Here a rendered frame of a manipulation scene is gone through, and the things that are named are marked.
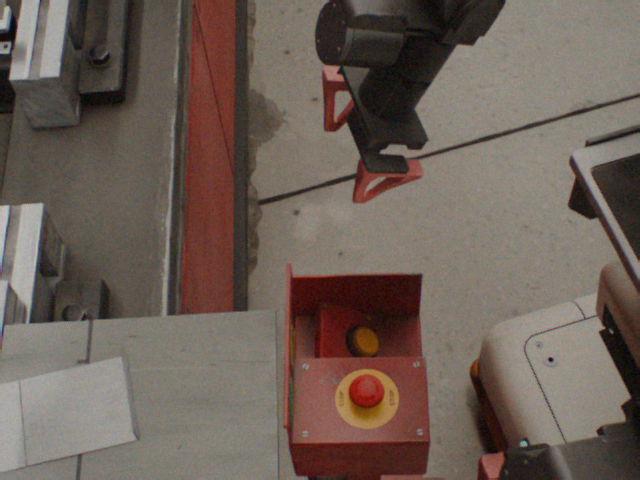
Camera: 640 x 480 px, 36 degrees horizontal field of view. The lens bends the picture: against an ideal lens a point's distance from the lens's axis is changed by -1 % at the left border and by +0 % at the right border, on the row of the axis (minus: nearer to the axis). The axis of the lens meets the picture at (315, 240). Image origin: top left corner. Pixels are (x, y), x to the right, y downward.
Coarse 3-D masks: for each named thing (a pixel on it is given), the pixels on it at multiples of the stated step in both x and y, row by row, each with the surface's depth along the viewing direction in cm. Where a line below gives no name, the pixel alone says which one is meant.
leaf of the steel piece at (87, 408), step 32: (32, 384) 93; (64, 384) 92; (96, 384) 92; (128, 384) 90; (32, 416) 91; (64, 416) 91; (96, 416) 91; (128, 416) 90; (32, 448) 89; (64, 448) 89; (96, 448) 89
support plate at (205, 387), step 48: (48, 336) 95; (96, 336) 95; (144, 336) 95; (192, 336) 94; (240, 336) 94; (0, 384) 93; (144, 384) 92; (192, 384) 92; (240, 384) 92; (144, 432) 90; (192, 432) 90; (240, 432) 89
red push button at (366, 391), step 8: (360, 376) 112; (368, 376) 112; (352, 384) 112; (360, 384) 111; (368, 384) 111; (376, 384) 111; (352, 392) 111; (360, 392) 111; (368, 392) 111; (376, 392) 111; (384, 392) 111; (352, 400) 111; (360, 400) 111; (368, 400) 110; (376, 400) 111
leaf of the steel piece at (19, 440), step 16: (16, 384) 93; (0, 400) 92; (16, 400) 92; (0, 416) 91; (16, 416) 91; (0, 432) 90; (16, 432) 90; (0, 448) 90; (16, 448) 89; (0, 464) 89; (16, 464) 89
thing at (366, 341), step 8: (360, 328) 124; (352, 336) 123; (360, 336) 123; (368, 336) 124; (352, 344) 123; (360, 344) 122; (368, 344) 123; (376, 344) 124; (360, 352) 122; (368, 352) 122; (376, 352) 123
